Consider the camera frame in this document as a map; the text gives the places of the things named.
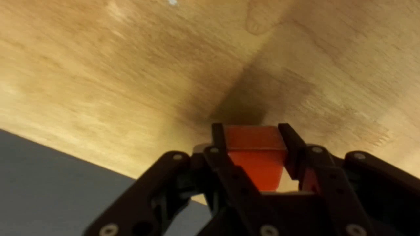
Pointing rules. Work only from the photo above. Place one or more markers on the red cube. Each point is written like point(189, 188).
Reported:
point(260, 151)

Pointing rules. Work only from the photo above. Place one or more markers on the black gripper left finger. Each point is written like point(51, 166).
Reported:
point(155, 200)

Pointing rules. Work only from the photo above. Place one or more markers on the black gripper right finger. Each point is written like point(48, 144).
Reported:
point(362, 195)

